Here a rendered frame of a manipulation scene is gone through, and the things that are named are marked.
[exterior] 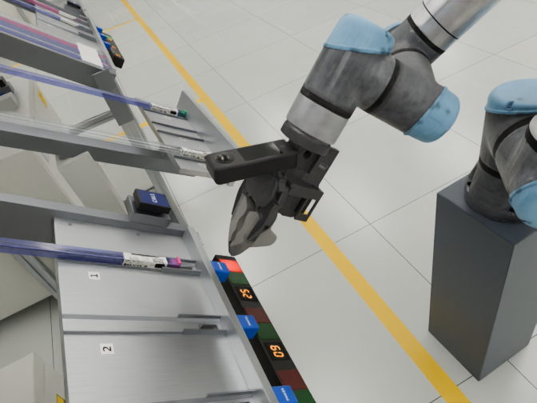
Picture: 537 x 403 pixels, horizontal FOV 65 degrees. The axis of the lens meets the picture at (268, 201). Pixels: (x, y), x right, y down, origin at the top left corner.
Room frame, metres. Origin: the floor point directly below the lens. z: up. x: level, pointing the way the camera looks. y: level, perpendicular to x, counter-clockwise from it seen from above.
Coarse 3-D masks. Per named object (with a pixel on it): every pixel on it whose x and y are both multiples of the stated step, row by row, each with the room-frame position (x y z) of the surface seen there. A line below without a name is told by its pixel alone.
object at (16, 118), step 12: (0, 120) 0.59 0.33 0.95; (12, 120) 0.59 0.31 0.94; (24, 120) 0.59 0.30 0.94; (36, 120) 0.60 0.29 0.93; (48, 120) 0.61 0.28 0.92; (60, 132) 0.60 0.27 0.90; (72, 132) 0.61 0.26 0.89; (84, 132) 0.61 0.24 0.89; (96, 132) 0.62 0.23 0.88; (108, 132) 0.63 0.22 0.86; (132, 144) 0.63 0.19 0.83; (144, 144) 0.63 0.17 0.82; (156, 144) 0.64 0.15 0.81; (168, 144) 0.65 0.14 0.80
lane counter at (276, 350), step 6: (264, 342) 0.31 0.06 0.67; (270, 342) 0.31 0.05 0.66; (276, 342) 0.31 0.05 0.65; (270, 348) 0.30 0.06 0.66; (276, 348) 0.30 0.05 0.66; (282, 348) 0.30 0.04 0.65; (270, 354) 0.29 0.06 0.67; (276, 354) 0.29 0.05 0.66; (282, 354) 0.29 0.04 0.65; (276, 360) 0.28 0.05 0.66; (282, 360) 0.28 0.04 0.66
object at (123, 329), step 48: (96, 240) 0.44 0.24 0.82; (144, 240) 0.46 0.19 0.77; (96, 288) 0.34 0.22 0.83; (144, 288) 0.36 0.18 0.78; (192, 288) 0.38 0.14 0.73; (96, 336) 0.27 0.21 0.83; (144, 336) 0.28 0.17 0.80; (192, 336) 0.29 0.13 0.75; (96, 384) 0.21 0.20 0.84; (144, 384) 0.22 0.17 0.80; (192, 384) 0.22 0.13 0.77; (240, 384) 0.23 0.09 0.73
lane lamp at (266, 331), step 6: (258, 324) 0.34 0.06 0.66; (264, 324) 0.34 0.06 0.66; (270, 324) 0.34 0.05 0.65; (258, 330) 0.33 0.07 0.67; (264, 330) 0.33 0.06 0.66; (270, 330) 0.33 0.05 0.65; (258, 336) 0.32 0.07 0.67; (264, 336) 0.32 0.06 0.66; (270, 336) 0.32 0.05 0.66; (276, 336) 0.32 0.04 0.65
